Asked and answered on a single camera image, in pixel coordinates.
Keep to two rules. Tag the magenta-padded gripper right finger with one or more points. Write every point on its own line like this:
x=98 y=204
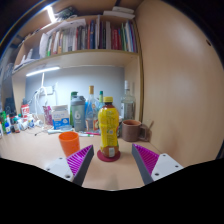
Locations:
x=166 y=165

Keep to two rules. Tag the white wall socket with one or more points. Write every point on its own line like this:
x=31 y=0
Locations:
x=50 y=90

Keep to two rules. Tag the pale blue hair brush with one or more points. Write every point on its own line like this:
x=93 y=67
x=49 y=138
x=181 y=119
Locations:
x=60 y=131

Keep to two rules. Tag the grey shaker bottle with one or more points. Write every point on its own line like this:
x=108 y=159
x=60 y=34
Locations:
x=78 y=116

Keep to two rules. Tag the dark green bottle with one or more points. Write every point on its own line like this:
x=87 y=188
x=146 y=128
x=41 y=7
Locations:
x=73 y=94

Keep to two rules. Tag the orange plastic cup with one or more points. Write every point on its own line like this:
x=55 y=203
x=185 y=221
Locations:
x=69 y=143

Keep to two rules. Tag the slim green bottle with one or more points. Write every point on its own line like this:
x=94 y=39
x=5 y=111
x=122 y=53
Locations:
x=101 y=96

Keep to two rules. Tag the tall clear glass bottle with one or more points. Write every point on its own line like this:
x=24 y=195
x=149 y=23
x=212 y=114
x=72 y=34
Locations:
x=128 y=105

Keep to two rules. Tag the blue and white carton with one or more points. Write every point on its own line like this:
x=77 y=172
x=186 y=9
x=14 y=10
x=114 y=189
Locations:
x=60 y=118

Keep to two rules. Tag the red and white container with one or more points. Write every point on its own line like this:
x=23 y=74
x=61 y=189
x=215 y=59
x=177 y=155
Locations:
x=25 y=110

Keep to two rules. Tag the ceiling light bar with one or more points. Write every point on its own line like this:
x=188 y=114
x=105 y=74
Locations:
x=51 y=14

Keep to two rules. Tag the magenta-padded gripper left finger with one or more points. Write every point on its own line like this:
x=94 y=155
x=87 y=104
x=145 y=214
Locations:
x=58 y=166

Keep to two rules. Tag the white marker pen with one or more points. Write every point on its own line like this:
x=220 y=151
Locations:
x=86 y=134

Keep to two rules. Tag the brown ceramic mug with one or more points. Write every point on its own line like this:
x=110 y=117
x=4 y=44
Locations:
x=130 y=131

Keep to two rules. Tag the white bottle with blue label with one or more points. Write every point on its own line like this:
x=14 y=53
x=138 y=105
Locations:
x=7 y=128

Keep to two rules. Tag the flat round red coaster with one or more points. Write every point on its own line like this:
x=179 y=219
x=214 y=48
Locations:
x=101 y=157

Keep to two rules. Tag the clear bottle with yellow cap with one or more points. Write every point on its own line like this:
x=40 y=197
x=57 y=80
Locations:
x=91 y=113

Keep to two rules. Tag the pink pouch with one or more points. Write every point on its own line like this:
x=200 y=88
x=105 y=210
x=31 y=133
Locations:
x=47 y=116

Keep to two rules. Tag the wooden shelf unit with books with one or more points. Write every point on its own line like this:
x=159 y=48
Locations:
x=83 y=58

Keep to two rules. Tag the yellow-labelled drink bottle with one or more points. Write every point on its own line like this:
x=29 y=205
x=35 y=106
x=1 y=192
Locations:
x=108 y=130

